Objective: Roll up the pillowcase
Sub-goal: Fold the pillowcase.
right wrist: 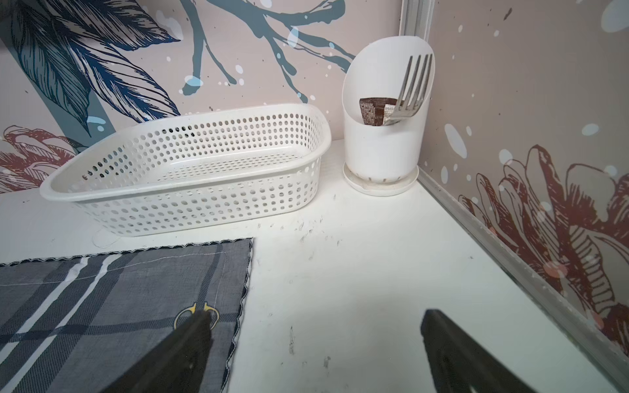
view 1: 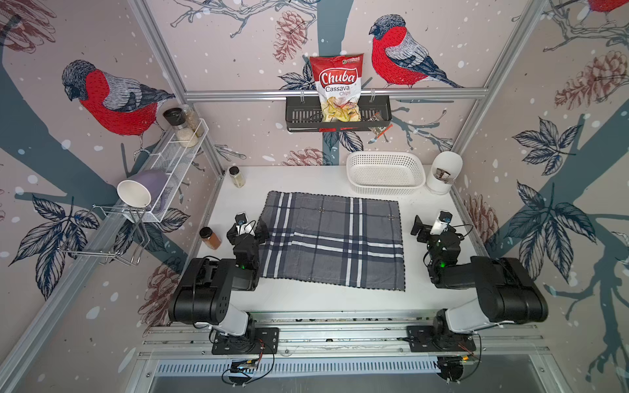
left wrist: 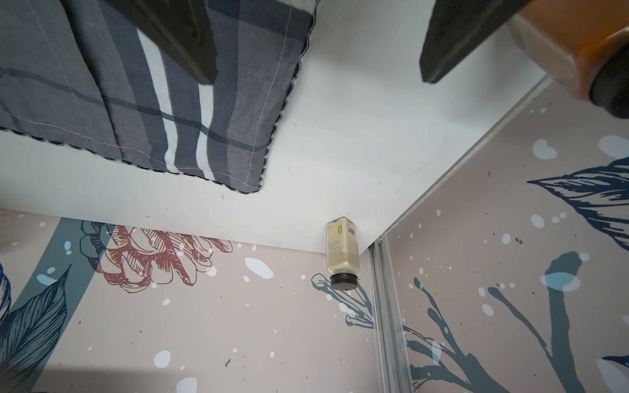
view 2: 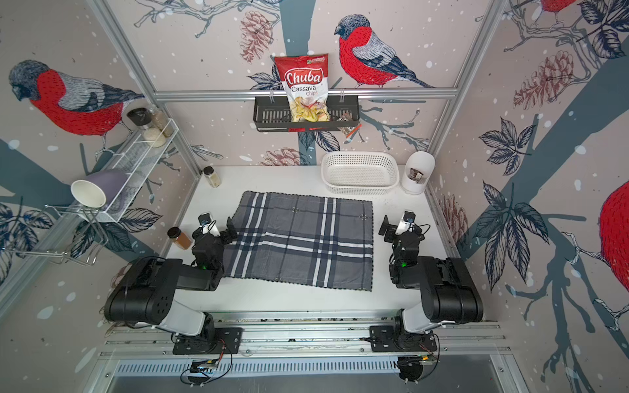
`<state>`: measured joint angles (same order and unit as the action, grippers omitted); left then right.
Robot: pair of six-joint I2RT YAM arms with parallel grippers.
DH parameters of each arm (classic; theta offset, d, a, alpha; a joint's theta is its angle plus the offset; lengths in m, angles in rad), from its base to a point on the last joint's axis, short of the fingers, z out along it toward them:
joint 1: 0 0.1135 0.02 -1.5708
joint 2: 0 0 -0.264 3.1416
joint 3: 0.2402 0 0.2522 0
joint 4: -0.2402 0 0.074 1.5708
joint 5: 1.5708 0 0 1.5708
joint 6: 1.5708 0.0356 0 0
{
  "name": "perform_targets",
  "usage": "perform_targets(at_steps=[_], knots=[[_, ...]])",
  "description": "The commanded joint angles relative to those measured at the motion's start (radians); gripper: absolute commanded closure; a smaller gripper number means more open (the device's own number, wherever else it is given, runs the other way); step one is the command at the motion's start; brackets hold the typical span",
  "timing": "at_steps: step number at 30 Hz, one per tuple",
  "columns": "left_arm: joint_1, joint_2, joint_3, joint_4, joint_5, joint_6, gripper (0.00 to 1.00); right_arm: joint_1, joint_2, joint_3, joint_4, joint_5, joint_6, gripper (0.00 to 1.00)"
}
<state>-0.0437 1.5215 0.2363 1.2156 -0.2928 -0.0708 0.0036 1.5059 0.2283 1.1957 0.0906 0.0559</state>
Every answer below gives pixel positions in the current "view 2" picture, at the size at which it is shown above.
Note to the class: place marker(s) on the small jar orange spice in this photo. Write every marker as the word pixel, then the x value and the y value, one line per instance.
pixel 179 238

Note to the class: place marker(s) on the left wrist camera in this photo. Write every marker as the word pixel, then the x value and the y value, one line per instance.
pixel 208 224

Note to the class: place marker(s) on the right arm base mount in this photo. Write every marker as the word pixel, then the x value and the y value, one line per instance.
pixel 387 338

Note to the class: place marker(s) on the white plastic basket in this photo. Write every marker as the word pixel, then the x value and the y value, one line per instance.
pixel 359 173

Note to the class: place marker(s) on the white wire wall shelf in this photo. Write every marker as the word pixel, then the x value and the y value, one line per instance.
pixel 137 158

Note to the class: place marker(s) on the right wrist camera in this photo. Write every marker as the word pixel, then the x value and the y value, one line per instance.
pixel 407 223

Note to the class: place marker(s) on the glass spice jar on shelf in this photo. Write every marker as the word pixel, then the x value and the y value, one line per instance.
pixel 161 121

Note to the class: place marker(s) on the grey plaid pillowcase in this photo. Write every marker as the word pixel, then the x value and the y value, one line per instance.
pixel 316 241

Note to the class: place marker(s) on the wire cup holder rack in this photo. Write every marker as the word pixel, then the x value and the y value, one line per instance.
pixel 57 234

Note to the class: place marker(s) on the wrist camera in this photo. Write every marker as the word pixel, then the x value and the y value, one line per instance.
pixel 407 223
pixel 208 224

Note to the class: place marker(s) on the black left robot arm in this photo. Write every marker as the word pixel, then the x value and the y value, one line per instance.
pixel 145 296

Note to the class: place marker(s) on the red Chuba chips bag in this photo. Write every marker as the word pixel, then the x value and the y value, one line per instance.
pixel 305 81

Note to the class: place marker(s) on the small jar pale contents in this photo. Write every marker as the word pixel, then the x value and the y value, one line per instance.
pixel 211 176

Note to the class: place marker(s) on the black wire wall basket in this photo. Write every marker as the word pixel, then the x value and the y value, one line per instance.
pixel 273 115

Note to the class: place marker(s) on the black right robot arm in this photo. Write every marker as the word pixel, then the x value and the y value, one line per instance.
pixel 448 294

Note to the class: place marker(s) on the white round container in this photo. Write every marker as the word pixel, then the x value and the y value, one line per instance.
pixel 417 172

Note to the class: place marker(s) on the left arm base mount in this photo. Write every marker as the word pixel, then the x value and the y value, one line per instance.
pixel 224 340

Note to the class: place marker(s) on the purple white cup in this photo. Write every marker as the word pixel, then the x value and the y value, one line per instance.
pixel 98 189

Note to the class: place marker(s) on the black lid jar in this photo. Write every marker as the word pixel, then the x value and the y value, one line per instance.
pixel 141 117

